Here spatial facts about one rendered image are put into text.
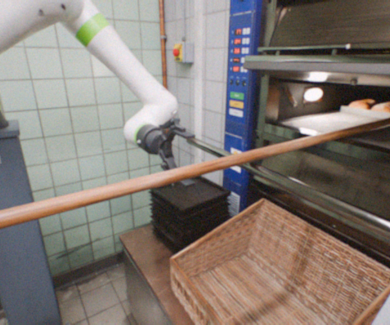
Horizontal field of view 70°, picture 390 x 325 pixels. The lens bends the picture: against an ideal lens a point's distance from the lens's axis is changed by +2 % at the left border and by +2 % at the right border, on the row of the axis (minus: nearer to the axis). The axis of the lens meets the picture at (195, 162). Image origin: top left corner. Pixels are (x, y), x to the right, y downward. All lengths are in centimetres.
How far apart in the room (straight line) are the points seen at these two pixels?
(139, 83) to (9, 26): 37
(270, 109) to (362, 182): 45
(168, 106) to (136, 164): 100
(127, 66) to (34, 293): 103
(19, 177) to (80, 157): 66
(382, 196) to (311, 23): 60
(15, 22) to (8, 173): 54
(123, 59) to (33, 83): 80
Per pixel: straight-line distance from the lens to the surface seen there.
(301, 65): 91
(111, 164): 188
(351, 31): 100
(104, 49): 101
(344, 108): 158
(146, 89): 100
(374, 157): 98
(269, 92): 120
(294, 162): 116
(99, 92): 177
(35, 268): 141
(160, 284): 123
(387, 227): 59
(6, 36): 94
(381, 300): 99
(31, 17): 90
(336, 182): 107
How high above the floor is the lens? 144
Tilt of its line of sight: 21 degrees down
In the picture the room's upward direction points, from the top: straight up
